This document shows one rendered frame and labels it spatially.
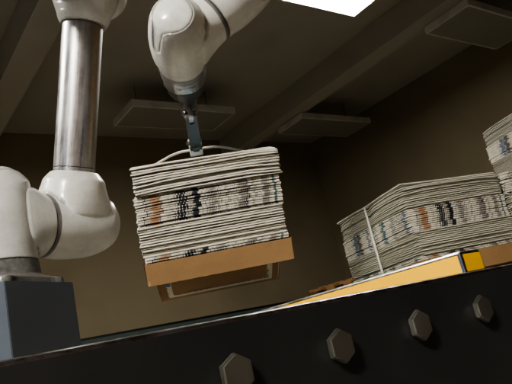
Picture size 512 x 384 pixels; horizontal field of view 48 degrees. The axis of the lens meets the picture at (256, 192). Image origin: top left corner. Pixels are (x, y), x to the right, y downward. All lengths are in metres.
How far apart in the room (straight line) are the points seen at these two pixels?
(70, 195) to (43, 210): 0.09
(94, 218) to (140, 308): 6.99
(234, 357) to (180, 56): 0.81
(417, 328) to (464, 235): 1.11
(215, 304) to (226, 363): 8.71
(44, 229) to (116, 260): 7.06
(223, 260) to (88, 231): 0.43
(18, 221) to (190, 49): 0.54
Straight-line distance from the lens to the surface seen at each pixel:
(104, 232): 1.45
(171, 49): 1.02
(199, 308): 8.81
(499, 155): 2.04
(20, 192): 1.34
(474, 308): 0.40
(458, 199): 1.48
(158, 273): 1.11
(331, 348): 0.30
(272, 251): 1.12
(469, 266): 0.49
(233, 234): 1.11
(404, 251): 1.44
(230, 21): 1.08
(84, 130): 1.47
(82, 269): 8.20
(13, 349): 1.19
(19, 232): 1.30
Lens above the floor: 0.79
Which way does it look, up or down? 14 degrees up
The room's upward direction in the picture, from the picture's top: 13 degrees counter-clockwise
